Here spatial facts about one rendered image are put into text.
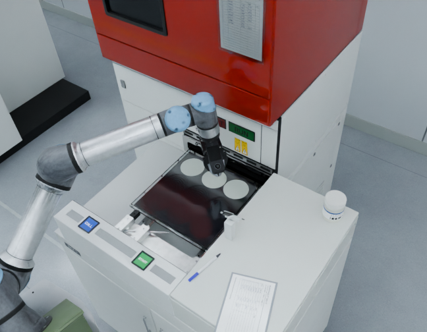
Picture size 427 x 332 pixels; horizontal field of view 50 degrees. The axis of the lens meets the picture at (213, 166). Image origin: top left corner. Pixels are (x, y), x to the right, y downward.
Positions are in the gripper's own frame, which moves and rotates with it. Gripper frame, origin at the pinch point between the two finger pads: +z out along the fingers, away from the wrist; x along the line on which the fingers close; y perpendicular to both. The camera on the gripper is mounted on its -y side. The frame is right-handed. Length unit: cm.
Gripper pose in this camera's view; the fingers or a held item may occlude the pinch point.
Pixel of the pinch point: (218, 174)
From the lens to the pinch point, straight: 171.2
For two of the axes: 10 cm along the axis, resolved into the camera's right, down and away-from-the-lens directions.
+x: -9.6, 2.7, -0.7
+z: 1.4, 6.8, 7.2
